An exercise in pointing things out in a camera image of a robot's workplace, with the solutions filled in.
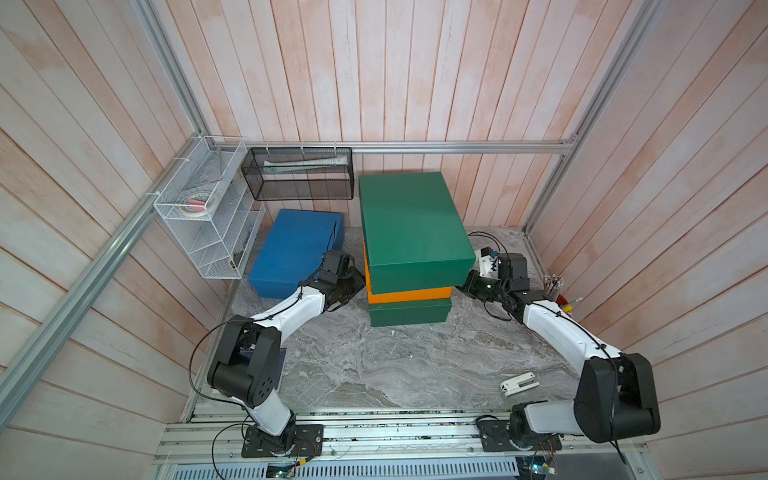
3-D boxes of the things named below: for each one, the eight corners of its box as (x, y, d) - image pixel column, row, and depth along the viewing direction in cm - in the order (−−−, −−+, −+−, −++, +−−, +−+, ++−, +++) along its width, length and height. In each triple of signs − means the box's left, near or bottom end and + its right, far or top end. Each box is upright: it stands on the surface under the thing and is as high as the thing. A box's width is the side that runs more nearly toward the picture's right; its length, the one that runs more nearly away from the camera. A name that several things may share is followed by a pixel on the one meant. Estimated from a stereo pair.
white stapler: (504, 397, 82) (508, 394, 80) (497, 383, 84) (501, 380, 82) (535, 388, 84) (540, 384, 81) (528, 374, 86) (532, 371, 84)
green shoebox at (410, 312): (370, 330, 95) (369, 311, 85) (369, 322, 97) (368, 302, 87) (445, 325, 96) (452, 306, 86) (443, 317, 98) (450, 297, 88)
